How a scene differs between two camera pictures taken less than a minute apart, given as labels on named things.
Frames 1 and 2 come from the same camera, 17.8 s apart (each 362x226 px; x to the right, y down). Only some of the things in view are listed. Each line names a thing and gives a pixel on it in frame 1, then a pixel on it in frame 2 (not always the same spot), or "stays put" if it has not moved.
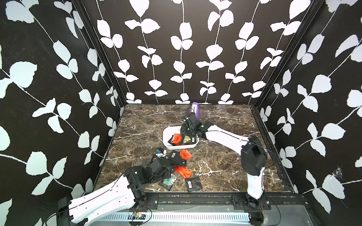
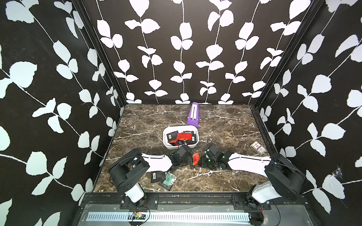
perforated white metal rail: [176, 217] stays put
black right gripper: [184, 126] → [202, 162]
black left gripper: [168, 171] → [189, 160]
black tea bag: [193, 184] → [171, 136]
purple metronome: [195, 108] stays put
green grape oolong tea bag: [170, 180] stays put
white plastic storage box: [168, 131] stays put
